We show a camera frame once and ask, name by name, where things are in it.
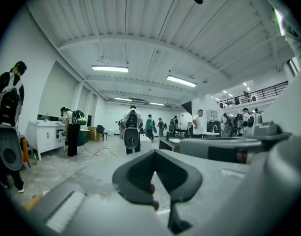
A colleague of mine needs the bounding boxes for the grey mesh backpack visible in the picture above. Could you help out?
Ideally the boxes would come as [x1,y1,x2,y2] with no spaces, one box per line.
[125,109,141,130]
[0,73,24,127]

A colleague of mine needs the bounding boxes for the black low table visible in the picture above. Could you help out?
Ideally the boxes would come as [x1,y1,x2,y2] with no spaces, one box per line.
[174,128,191,139]

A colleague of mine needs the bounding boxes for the sink counter with faucet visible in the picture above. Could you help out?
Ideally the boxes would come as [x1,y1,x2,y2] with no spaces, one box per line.
[206,120,224,136]

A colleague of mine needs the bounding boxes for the cardboard box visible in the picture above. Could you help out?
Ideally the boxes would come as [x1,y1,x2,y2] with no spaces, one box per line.
[87,126,99,142]

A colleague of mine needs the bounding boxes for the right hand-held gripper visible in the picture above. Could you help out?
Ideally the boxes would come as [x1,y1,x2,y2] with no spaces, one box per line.
[179,112,293,165]

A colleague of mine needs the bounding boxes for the white glass-door cabinet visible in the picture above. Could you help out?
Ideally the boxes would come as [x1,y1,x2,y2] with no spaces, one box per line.
[206,109,218,122]

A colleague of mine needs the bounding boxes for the black triangular panel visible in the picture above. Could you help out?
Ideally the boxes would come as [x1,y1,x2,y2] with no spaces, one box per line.
[181,100,193,115]

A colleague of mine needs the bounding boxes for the grey hanging shell device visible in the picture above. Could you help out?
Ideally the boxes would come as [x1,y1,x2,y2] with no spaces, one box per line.
[0,124,24,171]
[124,128,141,149]

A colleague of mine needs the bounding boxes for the black balcony railing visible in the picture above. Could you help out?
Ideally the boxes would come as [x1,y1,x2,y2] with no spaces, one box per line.
[216,80,289,109]

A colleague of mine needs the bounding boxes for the person's white shirt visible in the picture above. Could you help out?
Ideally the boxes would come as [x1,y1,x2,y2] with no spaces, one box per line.
[257,0,301,142]

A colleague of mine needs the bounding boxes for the dark green tub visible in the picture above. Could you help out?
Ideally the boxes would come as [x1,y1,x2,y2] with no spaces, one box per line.
[77,129,90,147]

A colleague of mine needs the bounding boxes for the white sideboard cabinet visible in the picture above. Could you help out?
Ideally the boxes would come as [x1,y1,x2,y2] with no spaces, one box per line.
[28,120,67,161]

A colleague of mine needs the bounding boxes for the black floor cable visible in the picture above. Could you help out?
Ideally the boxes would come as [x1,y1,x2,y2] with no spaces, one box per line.
[82,142,119,158]

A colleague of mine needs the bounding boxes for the green and black backpack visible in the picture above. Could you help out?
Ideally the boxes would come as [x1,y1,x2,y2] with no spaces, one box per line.
[71,110,88,126]

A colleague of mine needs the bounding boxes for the dark worktable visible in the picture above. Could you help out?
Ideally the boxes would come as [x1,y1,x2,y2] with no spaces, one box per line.
[159,136,182,153]

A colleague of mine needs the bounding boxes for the person's left hand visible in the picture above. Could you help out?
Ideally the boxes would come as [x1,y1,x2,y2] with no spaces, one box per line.
[149,183,160,212]

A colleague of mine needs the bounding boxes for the black chair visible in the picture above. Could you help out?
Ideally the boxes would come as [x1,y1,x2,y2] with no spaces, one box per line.
[96,124,108,142]

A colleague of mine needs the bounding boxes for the orange chair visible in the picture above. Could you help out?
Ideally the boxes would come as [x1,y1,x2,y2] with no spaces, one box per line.
[19,136,31,169]

